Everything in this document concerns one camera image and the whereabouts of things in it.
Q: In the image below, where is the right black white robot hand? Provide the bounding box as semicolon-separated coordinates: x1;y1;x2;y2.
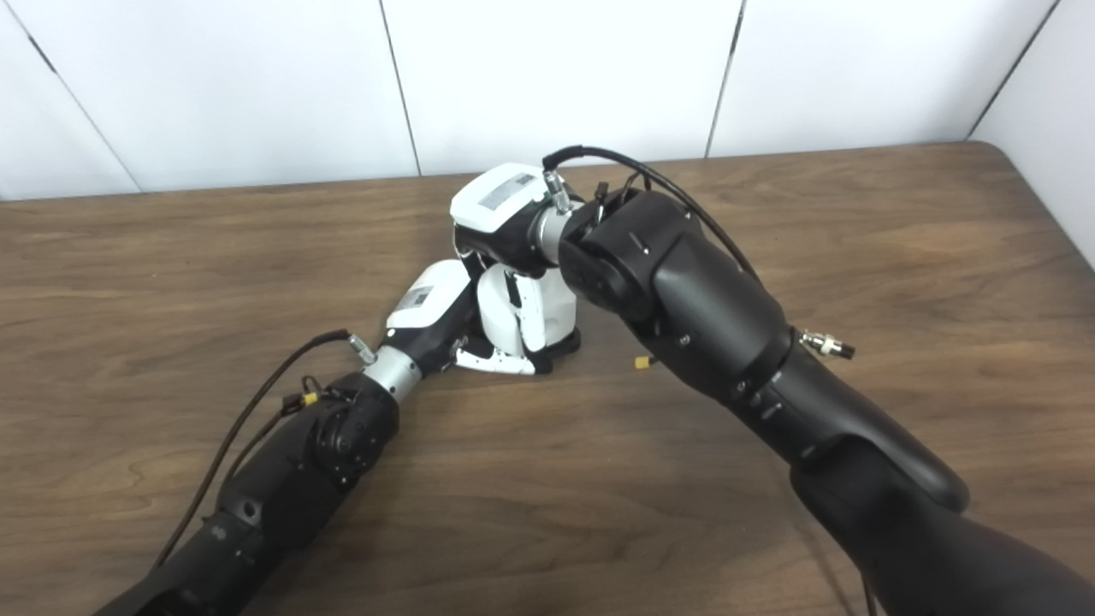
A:
449;163;570;353

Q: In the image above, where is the round white plastic piece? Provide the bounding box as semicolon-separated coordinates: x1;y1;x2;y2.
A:
476;263;576;356

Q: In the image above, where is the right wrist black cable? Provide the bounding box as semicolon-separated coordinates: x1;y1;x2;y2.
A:
542;145;856;360

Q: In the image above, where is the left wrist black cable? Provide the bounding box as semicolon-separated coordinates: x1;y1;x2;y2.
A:
154;329;377;570

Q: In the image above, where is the black plastic holder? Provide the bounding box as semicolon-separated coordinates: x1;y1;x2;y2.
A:
488;328;583;376

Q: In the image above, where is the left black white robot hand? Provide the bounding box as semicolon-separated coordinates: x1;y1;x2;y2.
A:
381;259;553;377

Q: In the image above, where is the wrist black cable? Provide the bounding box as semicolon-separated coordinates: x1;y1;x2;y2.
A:
154;329;377;570
542;145;856;360

